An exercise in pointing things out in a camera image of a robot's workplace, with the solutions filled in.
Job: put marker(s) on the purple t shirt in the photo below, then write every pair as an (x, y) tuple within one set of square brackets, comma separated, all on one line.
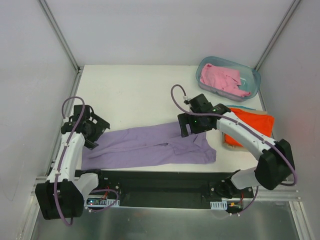
[(148, 146)]

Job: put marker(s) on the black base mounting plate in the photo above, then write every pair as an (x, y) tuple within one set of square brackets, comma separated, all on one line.
[(173, 190)]

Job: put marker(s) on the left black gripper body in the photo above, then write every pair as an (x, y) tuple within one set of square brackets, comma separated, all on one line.
[(99, 128)]

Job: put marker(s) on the white cable duct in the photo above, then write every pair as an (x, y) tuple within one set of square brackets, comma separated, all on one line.
[(219, 205), (98, 202)]

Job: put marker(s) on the left white cable duct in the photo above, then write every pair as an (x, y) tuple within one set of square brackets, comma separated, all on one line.
[(98, 202)]

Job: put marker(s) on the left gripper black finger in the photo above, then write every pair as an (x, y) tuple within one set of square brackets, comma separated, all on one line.
[(100, 122), (90, 145)]

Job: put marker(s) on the folded orange t shirt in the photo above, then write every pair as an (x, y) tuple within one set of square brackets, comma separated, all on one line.
[(262, 123)]

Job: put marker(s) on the pink t shirt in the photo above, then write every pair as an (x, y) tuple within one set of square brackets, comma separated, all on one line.
[(224, 79)]

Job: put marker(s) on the aluminium frame post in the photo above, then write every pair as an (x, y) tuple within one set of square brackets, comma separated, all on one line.
[(294, 5), (59, 34)]

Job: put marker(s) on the right aluminium frame post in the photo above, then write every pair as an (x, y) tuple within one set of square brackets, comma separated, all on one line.
[(294, 5)]

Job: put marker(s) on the clear blue plastic bin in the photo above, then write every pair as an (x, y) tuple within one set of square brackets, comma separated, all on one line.
[(250, 78)]

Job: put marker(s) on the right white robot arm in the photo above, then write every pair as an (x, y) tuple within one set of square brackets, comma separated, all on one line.
[(274, 158)]

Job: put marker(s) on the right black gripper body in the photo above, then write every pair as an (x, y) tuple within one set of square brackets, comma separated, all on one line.
[(184, 122)]

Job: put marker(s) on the folded teal t shirt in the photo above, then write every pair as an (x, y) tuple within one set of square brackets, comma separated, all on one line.
[(246, 107)]

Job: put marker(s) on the left aluminium frame post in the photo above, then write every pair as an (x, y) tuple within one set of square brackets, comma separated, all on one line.
[(59, 34)]

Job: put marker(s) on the right white cable duct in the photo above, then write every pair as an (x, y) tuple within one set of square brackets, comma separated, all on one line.
[(219, 205)]

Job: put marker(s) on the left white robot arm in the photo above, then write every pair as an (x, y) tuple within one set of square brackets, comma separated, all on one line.
[(61, 195)]

